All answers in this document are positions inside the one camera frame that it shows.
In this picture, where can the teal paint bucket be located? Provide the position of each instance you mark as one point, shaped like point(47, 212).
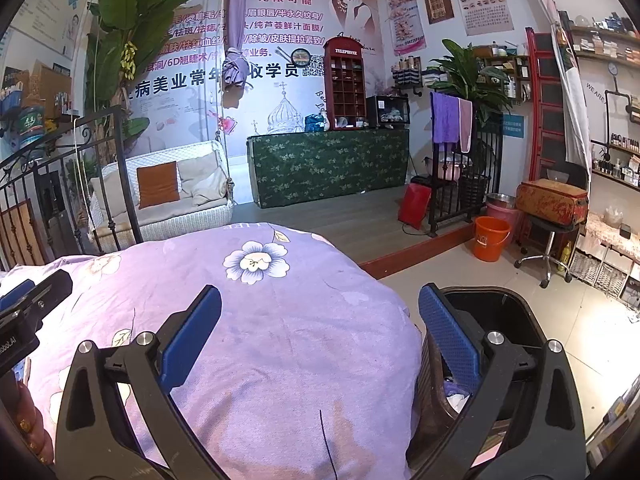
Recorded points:
point(31, 127)

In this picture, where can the blue wall sign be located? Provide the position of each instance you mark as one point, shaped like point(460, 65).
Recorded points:
point(512, 126)

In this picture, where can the brown wooden panel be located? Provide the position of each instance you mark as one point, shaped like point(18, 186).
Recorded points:
point(22, 235)

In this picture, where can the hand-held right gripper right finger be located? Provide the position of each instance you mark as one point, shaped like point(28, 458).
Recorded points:
point(447, 340)

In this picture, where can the white cushion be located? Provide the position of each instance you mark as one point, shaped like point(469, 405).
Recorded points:
point(120, 185)
point(200, 175)

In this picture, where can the black stool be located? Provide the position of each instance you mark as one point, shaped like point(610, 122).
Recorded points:
point(547, 250)

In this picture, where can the pink portrait wall poster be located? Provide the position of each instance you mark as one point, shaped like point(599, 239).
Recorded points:
point(405, 10)

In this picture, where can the white banner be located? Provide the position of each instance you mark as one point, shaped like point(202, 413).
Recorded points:
point(575, 110)

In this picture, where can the black display box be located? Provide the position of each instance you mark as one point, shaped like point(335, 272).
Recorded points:
point(390, 110)

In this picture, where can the banana plant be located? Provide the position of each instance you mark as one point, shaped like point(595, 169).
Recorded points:
point(140, 0)

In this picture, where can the black iron bed frame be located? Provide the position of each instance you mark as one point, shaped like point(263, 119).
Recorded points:
point(131, 185)

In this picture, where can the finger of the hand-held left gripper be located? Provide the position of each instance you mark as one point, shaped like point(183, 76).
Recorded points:
point(15, 295)
point(47, 295)

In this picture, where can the brown patterned case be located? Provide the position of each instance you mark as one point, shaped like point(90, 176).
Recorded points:
point(550, 202)

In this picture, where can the white wicker baskets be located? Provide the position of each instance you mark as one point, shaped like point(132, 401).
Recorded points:
point(600, 272)

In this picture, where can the orange bucket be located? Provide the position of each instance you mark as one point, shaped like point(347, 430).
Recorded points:
point(492, 240)

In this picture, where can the green potted plant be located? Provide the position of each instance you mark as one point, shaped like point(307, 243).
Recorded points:
point(470, 75)

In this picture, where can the pink basin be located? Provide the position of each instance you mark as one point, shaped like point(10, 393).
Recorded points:
point(512, 215)

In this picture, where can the purple floral blanket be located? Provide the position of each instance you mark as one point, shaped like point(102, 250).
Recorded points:
point(275, 320)

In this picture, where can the red telephone booth cabinet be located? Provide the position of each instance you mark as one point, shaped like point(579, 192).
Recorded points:
point(345, 85)

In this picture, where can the pink towel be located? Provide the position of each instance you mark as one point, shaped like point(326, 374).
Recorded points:
point(465, 125)

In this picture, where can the cardboard box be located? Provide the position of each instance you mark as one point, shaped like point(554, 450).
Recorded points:
point(50, 85)

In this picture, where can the white tissue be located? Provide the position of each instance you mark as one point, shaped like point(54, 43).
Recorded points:
point(457, 401)

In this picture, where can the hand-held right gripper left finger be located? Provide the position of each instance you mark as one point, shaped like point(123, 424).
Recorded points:
point(192, 335)

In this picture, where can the white wicker swing sofa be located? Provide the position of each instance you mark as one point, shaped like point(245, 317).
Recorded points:
point(200, 220)

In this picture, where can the metal basin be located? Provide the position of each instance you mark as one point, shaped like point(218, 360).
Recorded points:
point(500, 197)

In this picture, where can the purple towel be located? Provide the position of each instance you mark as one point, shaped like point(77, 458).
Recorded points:
point(445, 117)

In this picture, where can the orange cushion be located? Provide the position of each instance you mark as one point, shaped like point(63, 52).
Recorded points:
point(157, 185)

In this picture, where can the black metal rack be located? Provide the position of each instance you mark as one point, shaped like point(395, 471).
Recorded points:
point(470, 185)

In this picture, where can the black trash bin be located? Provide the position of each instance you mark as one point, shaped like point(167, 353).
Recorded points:
point(500, 310)

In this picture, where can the red bag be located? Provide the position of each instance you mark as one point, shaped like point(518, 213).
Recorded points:
point(414, 205)

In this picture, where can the person's left hand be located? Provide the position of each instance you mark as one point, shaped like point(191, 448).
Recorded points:
point(25, 420)

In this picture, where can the red ladder shelf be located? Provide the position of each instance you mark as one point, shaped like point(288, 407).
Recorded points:
point(550, 110)

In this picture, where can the large wall poster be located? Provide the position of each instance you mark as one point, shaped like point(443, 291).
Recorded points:
point(280, 10)

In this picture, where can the tied purple hanging curtain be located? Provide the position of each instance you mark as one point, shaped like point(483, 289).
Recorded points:
point(235, 10)

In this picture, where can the green floral counter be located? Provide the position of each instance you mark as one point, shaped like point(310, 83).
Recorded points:
point(325, 165)

